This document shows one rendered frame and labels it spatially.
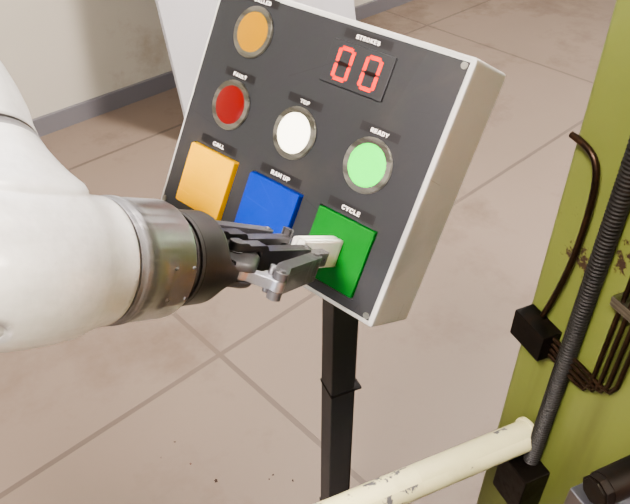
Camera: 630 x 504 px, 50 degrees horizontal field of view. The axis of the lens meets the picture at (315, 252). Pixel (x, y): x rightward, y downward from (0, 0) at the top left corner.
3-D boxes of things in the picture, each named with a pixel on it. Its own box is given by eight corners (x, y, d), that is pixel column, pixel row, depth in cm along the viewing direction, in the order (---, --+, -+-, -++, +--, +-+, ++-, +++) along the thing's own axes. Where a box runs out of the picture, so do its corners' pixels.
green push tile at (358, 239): (349, 299, 70) (375, 232, 68) (296, 267, 74) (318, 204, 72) (358, 297, 71) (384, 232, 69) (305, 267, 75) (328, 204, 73)
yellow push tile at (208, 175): (215, 222, 80) (234, 162, 78) (174, 198, 84) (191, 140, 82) (225, 222, 81) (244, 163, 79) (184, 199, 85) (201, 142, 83)
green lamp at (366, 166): (362, 198, 68) (364, 161, 65) (342, 175, 71) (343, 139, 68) (390, 191, 69) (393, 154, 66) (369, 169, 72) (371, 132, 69)
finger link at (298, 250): (225, 236, 55) (237, 243, 55) (307, 237, 64) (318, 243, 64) (211, 279, 56) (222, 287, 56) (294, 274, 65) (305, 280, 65)
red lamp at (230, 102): (225, 133, 78) (222, 98, 75) (213, 115, 81) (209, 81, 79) (251, 127, 79) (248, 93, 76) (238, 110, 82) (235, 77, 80)
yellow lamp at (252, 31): (248, 60, 76) (245, 22, 73) (234, 45, 79) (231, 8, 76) (274, 56, 77) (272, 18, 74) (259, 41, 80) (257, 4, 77)
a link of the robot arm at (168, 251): (121, 351, 45) (186, 339, 50) (158, 226, 43) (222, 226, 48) (46, 290, 50) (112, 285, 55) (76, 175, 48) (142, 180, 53)
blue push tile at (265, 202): (276, 258, 75) (299, 195, 73) (229, 231, 78) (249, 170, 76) (286, 258, 76) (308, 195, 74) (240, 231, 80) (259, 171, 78)
